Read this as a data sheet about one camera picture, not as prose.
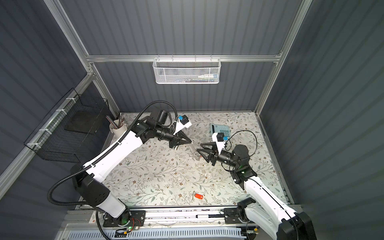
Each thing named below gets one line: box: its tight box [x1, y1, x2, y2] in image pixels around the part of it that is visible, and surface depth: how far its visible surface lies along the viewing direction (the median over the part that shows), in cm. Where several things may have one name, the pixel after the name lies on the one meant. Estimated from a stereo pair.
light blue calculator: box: [210, 123, 231, 138], surface depth 110 cm
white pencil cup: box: [109, 119, 128, 138], surface depth 102 cm
